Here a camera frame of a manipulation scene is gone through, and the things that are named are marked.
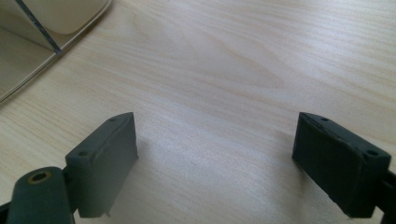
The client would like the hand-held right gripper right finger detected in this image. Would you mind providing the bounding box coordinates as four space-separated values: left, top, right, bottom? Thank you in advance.
291 111 392 219

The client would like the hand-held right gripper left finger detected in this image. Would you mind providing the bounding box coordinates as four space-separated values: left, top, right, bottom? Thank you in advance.
64 111 139 218

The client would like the beige divided storage tray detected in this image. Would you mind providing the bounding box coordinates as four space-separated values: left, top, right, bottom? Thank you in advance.
0 0 113 104

